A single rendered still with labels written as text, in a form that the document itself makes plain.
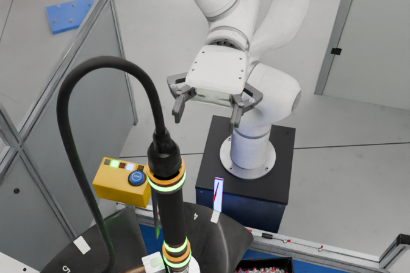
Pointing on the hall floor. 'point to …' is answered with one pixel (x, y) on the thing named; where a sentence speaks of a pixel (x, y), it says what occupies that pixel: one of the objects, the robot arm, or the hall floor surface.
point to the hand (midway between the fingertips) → (205, 119)
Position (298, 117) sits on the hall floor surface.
